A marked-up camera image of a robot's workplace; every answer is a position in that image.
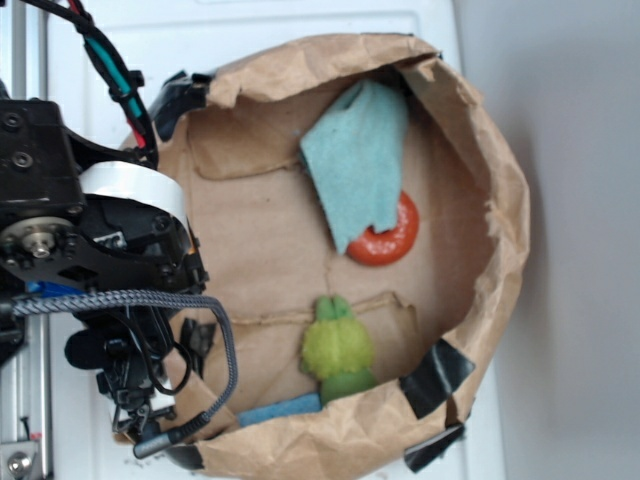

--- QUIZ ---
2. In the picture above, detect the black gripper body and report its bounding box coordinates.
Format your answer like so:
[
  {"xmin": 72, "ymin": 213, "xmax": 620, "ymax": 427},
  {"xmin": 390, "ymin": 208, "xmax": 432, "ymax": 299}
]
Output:
[{"xmin": 64, "ymin": 306, "xmax": 192, "ymax": 442}]

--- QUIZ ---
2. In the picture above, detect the blue sponge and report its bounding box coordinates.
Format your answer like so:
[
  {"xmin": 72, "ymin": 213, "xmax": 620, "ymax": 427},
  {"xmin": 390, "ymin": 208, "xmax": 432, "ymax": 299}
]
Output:
[{"xmin": 237, "ymin": 393, "xmax": 322, "ymax": 427}]

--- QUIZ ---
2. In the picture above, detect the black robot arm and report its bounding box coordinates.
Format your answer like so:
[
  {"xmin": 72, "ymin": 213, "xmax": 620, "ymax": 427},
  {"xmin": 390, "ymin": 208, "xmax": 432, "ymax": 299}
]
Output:
[{"xmin": 1, "ymin": 96, "xmax": 208, "ymax": 449}]

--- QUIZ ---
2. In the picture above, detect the brown paper bag bin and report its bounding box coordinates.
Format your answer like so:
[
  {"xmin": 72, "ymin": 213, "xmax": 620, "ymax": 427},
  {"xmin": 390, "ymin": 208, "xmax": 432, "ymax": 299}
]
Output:
[{"xmin": 160, "ymin": 34, "xmax": 530, "ymax": 479}]

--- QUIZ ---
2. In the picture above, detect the green plush toy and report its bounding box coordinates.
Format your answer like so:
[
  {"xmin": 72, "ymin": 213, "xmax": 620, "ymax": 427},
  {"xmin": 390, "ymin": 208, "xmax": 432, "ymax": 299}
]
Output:
[{"xmin": 301, "ymin": 295, "xmax": 378, "ymax": 406}]

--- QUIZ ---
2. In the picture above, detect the light blue microfiber cloth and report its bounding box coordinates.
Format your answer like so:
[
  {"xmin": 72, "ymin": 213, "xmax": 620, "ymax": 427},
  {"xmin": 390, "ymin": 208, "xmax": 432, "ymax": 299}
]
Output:
[{"xmin": 300, "ymin": 80, "xmax": 409, "ymax": 255}]

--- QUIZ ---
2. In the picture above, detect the white plastic tray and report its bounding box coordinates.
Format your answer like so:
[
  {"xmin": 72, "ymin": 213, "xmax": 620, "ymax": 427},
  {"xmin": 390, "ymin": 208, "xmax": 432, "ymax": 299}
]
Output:
[{"xmin": 48, "ymin": 0, "xmax": 509, "ymax": 480}]

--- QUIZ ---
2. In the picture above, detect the grey braided cable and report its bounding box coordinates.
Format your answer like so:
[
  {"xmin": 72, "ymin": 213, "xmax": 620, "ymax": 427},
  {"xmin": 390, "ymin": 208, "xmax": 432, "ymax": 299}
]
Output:
[{"xmin": 9, "ymin": 290, "xmax": 237, "ymax": 460}]

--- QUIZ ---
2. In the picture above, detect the aluminium frame rail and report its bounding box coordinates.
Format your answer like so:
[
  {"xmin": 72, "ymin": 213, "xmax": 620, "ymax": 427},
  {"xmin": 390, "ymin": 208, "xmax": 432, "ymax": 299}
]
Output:
[{"xmin": 1, "ymin": 1, "xmax": 54, "ymax": 479}]

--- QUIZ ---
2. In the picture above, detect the orange ring toy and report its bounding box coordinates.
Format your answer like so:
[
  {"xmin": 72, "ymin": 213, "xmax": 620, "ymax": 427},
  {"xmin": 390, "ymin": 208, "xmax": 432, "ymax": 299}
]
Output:
[{"xmin": 346, "ymin": 191, "xmax": 420, "ymax": 267}]

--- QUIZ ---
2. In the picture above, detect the red black wire bundle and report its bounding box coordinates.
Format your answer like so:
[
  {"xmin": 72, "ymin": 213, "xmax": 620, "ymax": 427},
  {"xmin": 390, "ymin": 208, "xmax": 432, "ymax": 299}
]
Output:
[{"xmin": 19, "ymin": 0, "xmax": 160, "ymax": 169}]

